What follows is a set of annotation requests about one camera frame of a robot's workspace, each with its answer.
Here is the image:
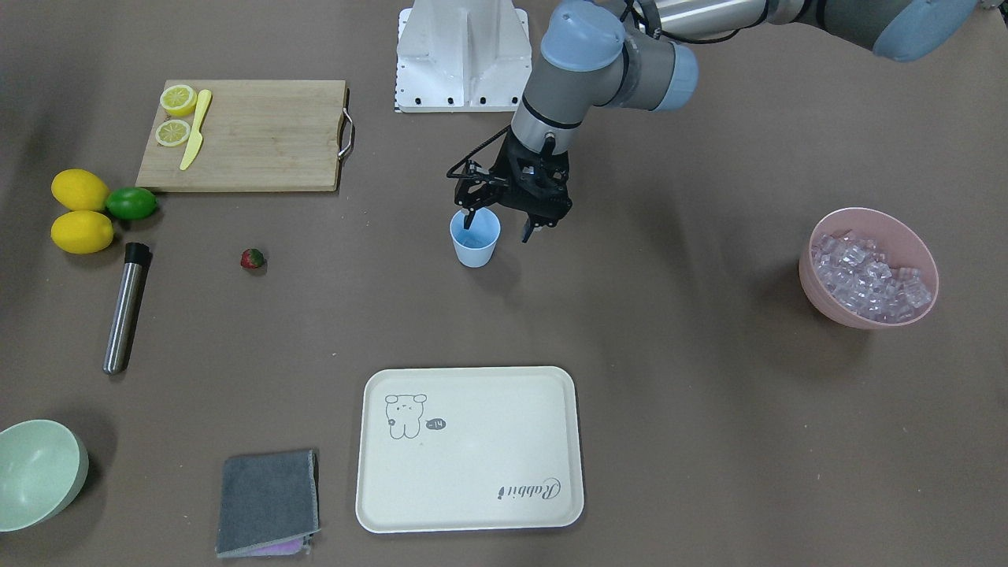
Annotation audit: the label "bamboo cutting board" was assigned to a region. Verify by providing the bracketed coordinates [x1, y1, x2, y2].
[136, 79, 354, 193]

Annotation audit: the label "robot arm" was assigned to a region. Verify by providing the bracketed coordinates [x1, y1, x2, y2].
[447, 1, 978, 238]

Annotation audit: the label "red strawberry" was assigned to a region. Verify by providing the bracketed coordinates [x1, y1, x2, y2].
[239, 248, 267, 270]

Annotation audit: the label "lemon slice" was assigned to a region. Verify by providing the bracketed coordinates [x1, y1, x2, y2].
[154, 119, 191, 147]
[159, 83, 198, 117]

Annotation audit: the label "green lime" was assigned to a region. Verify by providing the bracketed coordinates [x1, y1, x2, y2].
[105, 187, 158, 221]

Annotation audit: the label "upper whole lemon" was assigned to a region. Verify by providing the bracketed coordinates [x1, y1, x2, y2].
[50, 169, 110, 212]

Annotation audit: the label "steel muddler black tip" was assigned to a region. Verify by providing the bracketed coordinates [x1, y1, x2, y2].
[103, 242, 154, 376]

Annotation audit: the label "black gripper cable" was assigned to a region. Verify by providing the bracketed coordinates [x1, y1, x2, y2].
[446, 124, 514, 180]

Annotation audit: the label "grey folded cloth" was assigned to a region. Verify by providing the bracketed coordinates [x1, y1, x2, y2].
[215, 449, 320, 559]

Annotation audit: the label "yellow plastic knife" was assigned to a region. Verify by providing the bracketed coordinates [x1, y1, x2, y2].
[179, 89, 213, 171]

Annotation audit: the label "lower whole lemon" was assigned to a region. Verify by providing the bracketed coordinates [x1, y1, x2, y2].
[50, 209, 115, 254]

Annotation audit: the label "light green bowl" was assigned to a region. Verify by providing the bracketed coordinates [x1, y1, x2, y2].
[1, 419, 90, 532]

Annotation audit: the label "whole lemon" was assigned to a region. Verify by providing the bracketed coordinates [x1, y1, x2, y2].
[50, 169, 110, 212]
[50, 209, 115, 254]

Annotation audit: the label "lower lemon slice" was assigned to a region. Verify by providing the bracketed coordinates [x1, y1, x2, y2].
[154, 119, 191, 147]

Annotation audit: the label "cream rabbit tray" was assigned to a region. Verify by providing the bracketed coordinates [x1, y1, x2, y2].
[356, 366, 584, 534]

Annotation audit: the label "pink bowl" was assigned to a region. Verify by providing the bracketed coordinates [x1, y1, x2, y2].
[799, 207, 939, 330]

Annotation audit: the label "light blue plastic cup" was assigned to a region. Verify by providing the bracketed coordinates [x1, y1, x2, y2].
[449, 208, 501, 268]

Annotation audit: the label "upper lemon slice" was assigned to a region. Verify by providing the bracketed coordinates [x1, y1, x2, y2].
[159, 83, 198, 117]

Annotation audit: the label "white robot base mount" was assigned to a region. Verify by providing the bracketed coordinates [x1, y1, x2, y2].
[394, 1, 532, 113]

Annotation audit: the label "clear ice cubes pile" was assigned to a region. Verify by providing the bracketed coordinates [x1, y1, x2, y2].
[810, 230, 935, 324]

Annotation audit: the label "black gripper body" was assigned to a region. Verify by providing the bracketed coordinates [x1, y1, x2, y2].
[454, 127, 573, 229]

